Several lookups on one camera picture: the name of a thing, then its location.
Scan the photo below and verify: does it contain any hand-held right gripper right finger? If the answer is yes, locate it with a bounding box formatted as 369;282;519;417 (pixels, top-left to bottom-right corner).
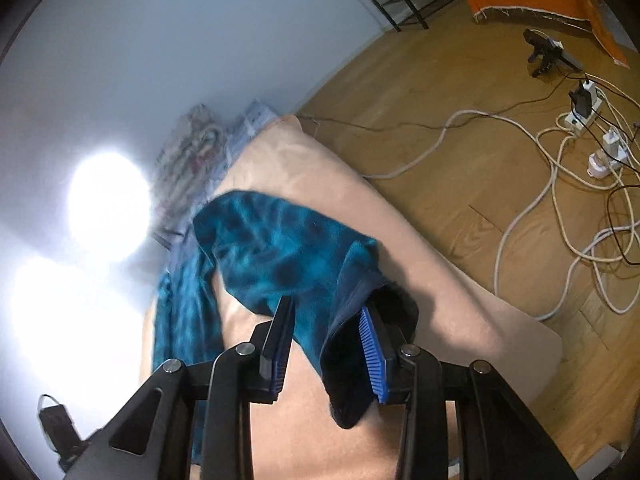
359;305;581;480

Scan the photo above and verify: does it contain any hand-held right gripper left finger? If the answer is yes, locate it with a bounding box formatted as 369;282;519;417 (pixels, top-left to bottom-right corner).
65;295;296;480

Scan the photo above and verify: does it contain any teal plaid fleece jacket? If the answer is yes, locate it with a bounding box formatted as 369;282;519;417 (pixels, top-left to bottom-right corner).
150;189;420;466

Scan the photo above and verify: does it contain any beige blanket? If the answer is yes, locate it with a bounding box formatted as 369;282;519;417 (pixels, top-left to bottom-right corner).
140;115;561;480

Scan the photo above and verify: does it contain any stack of folded floral quilts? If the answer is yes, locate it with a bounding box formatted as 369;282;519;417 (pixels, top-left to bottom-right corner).
152;102;228;241

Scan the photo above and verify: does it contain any blue patterned bedsheet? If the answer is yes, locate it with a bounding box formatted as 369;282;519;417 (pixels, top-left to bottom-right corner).
220;100;280;181

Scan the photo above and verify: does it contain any round white socket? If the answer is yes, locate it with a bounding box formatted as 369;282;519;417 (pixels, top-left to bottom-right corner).
587;152;626;180

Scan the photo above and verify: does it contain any white power strip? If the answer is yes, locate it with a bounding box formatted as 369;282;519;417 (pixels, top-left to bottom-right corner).
557;87;606;133

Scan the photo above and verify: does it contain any white plug adapter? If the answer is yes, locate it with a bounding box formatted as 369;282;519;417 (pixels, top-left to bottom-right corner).
602;129;632;161

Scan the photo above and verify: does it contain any black charger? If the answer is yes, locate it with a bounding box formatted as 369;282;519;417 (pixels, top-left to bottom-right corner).
570;79;595;118

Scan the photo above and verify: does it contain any black handheld device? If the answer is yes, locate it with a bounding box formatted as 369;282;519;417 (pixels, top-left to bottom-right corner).
522;29;583;78

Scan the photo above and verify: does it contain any ring light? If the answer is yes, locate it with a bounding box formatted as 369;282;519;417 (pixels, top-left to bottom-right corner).
67;147;153;263

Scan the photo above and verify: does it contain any thick white cable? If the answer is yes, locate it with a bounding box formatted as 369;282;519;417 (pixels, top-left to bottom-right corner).
360;109;640;322

